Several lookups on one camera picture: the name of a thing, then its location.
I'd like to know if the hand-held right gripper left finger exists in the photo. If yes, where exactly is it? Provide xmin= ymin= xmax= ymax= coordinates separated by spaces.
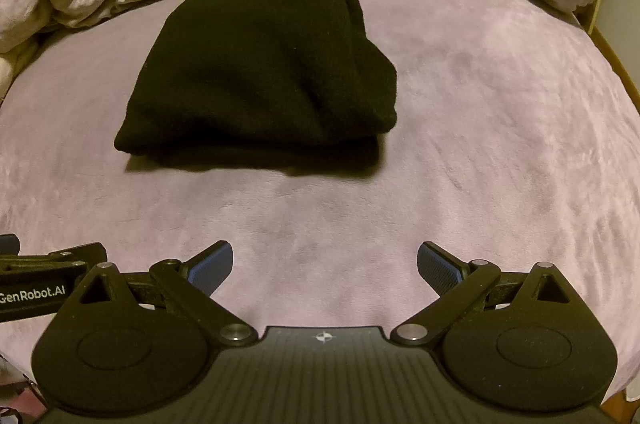
xmin=65 ymin=241 xmax=258 ymax=347

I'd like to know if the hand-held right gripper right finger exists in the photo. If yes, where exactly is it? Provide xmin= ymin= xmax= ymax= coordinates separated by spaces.
xmin=390 ymin=242 xmax=583 ymax=347

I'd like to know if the black knit sweater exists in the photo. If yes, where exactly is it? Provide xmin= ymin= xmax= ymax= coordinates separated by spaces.
xmin=114 ymin=0 xmax=398 ymax=169

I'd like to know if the bed with purple sheet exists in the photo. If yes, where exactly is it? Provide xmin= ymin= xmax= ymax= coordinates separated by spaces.
xmin=0 ymin=0 xmax=640 ymax=405

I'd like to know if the pink pillow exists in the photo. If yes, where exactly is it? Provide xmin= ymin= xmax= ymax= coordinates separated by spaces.
xmin=0 ymin=51 xmax=23 ymax=97

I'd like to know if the purple pillow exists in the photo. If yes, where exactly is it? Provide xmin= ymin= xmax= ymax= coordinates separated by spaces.
xmin=0 ymin=0 xmax=126 ymax=54

